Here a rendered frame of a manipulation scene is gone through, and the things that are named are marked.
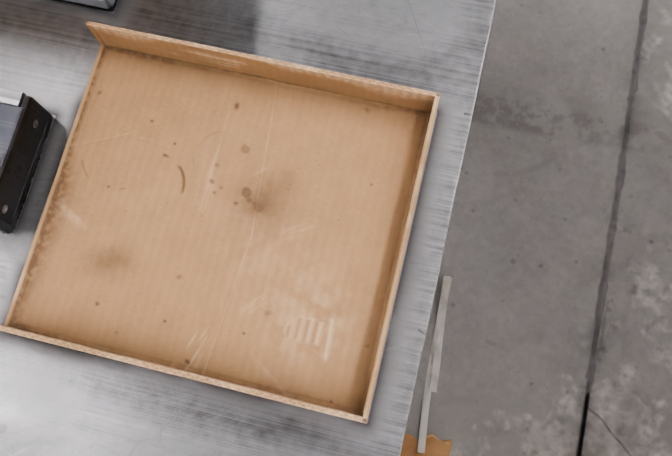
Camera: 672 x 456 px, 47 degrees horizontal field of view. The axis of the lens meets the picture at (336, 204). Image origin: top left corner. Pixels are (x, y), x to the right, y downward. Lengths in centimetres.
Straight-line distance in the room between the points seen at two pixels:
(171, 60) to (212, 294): 21
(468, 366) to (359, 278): 85
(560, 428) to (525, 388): 9
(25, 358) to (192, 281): 15
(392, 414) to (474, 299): 87
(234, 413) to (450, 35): 36
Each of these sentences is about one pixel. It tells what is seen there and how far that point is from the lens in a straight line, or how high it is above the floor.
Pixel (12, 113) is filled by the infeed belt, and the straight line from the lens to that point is 67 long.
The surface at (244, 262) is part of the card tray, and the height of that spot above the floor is 83.
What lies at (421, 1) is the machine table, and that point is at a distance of 70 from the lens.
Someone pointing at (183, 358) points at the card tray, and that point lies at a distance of 62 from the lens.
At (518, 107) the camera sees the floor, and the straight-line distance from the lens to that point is 158.
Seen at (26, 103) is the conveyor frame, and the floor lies 88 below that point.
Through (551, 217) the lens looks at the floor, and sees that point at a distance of 152.
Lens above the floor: 144
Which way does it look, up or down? 75 degrees down
